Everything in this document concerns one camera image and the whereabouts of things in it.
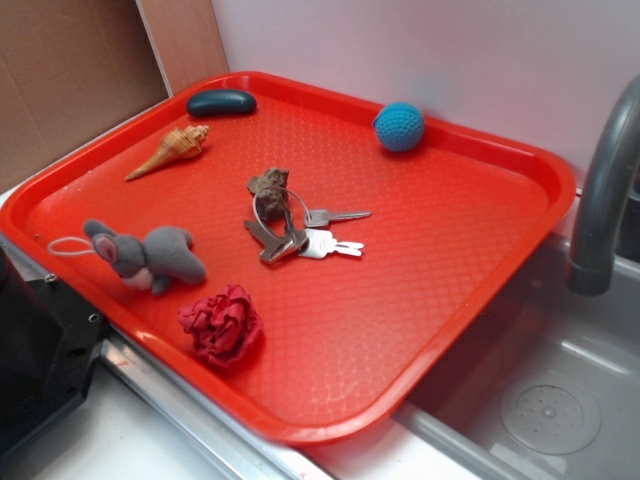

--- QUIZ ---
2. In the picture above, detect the red plastic tray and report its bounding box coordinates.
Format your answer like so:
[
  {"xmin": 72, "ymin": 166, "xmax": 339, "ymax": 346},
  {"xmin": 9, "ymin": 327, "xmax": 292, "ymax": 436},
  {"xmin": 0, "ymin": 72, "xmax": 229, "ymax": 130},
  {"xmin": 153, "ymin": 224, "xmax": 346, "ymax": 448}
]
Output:
[{"xmin": 1, "ymin": 73, "xmax": 575, "ymax": 446}]

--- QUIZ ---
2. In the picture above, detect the rough brown rock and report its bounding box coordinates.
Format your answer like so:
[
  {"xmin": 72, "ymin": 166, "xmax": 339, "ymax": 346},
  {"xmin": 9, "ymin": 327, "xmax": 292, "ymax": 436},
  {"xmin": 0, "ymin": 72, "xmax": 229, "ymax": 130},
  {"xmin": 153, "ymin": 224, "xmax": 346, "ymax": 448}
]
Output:
[{"xmin": 246, "ymin": 167, "xmax": 289, "ymax": 222}]

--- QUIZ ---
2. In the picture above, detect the crumpled red paper ball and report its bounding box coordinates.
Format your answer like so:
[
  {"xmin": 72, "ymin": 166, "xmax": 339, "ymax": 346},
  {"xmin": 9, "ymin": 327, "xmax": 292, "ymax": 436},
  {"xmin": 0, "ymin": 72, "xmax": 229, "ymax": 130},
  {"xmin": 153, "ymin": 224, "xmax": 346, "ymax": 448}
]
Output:
[{"xmin": 178, "ymin": 284, "xmax": 263, "ymax": 368}]

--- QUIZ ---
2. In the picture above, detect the blue crocheted ball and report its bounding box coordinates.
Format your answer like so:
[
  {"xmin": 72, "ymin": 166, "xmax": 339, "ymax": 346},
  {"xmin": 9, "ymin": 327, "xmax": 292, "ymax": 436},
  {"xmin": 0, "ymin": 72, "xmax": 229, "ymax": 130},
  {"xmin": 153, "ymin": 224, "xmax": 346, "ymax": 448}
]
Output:
[{"xmin": 373, "ymin": 102, "xmax": 426, "ymax": 153}]

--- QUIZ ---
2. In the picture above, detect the grey plush bunny toy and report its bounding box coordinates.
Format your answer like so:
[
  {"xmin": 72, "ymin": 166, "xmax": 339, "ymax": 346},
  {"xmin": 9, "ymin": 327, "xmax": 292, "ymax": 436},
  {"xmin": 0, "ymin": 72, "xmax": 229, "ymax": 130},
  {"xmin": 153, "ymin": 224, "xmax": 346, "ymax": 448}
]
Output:
[{"xmin": 47, "ymin": 218, "xmax": 208, "ymax": 297}]

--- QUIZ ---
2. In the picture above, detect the brown spiral seashell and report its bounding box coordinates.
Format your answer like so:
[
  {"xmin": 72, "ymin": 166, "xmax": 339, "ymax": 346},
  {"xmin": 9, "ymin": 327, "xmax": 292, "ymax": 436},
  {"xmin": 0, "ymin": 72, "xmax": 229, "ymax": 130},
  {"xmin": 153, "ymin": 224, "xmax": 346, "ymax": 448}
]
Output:
[{"xmin": 125, "ymin": 125, "xmax": 210, "ymax": 181}]

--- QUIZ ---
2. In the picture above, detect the black smooth oval stone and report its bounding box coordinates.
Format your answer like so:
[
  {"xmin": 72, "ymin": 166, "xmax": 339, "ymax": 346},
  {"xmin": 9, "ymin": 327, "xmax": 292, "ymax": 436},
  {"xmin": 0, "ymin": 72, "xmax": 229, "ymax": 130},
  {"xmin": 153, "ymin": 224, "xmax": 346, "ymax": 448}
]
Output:
[{"xmin": 186, "ymin": 89, "xmax": 257, "ymax": 117}]

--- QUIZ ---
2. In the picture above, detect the grey toy sink basin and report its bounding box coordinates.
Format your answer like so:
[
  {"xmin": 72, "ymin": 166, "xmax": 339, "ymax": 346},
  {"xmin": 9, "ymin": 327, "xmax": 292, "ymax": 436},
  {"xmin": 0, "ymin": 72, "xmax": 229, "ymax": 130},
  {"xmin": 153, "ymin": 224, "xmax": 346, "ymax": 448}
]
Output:
[{"xmin": 395, "ymin": 236, "xmax": 639, "ymax": 479}]

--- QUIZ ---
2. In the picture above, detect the grey toy faucet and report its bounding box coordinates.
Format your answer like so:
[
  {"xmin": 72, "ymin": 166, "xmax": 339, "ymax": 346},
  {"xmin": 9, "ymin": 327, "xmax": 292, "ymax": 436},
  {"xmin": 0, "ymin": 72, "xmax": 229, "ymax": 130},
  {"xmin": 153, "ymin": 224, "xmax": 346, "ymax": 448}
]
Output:
[{"xmin": 565, "ymin": 78, "xmax": 639, "ymax": 296}]

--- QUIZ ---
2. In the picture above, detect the brown cardboard panel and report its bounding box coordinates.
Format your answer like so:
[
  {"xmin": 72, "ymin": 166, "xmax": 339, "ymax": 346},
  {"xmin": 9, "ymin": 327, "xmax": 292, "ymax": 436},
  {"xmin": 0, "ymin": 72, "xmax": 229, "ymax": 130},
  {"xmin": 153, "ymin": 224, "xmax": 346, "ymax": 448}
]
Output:
[{"xmin": 1, "ymin": 1, "xmax": 228, "ymax": 191}]

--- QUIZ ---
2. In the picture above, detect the silver key bunch with ring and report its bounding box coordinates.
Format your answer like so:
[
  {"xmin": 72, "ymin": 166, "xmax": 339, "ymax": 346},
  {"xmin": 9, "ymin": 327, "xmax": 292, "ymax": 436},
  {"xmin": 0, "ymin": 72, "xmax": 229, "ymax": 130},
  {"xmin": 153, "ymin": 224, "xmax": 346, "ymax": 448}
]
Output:
[{"xmin": 244, "ymin": 188, "xmax": 372, "ymax": 264}]

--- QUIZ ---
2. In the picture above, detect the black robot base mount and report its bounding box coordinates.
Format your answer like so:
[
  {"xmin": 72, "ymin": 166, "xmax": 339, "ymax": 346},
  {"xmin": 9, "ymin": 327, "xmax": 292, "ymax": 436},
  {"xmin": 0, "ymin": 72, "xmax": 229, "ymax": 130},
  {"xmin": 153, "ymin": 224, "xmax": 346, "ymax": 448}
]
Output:
[{"xmin": 1, "ymin": 253, "xmax": 107, "ymax": 459}]

